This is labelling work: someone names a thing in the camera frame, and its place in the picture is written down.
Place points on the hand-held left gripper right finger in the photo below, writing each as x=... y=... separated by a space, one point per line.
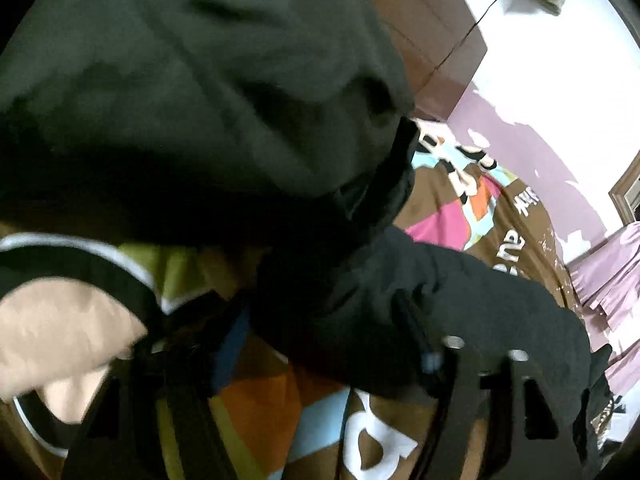
x=500 y=410

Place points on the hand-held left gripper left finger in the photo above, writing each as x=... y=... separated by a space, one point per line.
x=227 y=355

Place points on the black puffer jacket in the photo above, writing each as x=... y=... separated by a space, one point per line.
x=200 y=110

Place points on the purple curtain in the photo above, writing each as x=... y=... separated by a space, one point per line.
x=615 y=270

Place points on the brown printed blanket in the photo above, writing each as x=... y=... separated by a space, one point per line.
x=450 y=200

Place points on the wooden headboard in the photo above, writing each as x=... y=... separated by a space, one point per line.
x=415 y=20

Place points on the wooden window frame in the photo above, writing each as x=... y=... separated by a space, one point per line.
x=625 y=195

